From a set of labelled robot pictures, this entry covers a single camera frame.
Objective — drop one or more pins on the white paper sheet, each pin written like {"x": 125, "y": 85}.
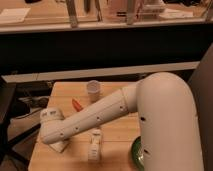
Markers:
{"x": 14, "y": 15}

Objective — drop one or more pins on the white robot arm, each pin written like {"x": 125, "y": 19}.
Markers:
{"x": 168, "y": 119}

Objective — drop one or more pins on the translucent plastic cup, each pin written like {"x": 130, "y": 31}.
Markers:
{"x": 93, "y": 90}

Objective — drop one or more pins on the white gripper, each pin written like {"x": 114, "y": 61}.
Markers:
{"x": 50, "y": 117}

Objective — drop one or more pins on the green bowl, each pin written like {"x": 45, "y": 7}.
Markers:
{"x": 136, "y": 154}

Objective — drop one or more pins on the white sponge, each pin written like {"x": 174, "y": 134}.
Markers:
{"x": 59, "y": 146}

